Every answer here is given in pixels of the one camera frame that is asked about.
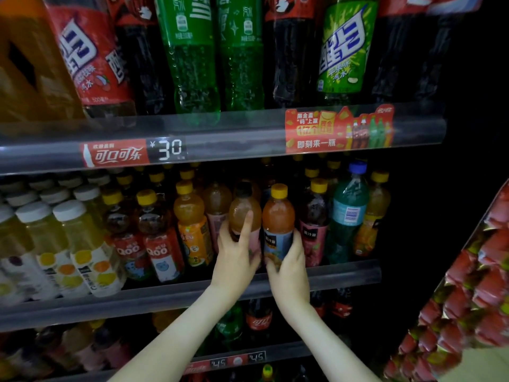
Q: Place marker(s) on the person's left hand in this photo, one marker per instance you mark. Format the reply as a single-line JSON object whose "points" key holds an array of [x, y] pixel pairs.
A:
{"points": [[235, 270]]}

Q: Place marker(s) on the person's right hand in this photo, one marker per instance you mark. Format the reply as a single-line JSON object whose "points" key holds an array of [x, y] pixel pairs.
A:
{"points": [[290, 278]]}

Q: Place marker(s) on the orange soda bottle yellow cap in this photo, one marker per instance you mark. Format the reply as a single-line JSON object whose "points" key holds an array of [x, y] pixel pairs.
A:
{"points": [[278, 218]]}

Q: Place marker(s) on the brown tea bottle black cap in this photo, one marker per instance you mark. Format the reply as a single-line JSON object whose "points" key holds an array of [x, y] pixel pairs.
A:
{"points": [[245, 204]]}

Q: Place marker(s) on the drinks shelf unit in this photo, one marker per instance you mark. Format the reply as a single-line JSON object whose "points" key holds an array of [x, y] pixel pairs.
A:
{"points": [[119, 302]]}

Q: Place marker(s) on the person's left forearm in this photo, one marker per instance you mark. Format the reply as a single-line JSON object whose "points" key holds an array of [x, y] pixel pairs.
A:
{"points": [[175, 346]]}

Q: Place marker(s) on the person's right forearm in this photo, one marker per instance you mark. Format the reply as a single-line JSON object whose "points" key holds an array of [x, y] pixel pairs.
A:
{"points": [[334, 350]]}

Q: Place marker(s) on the red lower shelf label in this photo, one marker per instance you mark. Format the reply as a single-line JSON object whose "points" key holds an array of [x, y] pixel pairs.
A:
{"points": [[227, 362]]}

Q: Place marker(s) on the red shelf label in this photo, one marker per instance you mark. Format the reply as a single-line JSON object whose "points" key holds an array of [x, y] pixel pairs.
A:
{"points": [[115, 153], [334, 129], [227, 362]]}

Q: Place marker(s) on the digital price tag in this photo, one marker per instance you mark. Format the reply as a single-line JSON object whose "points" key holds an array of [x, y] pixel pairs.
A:
{"points": [[168, 148]]}

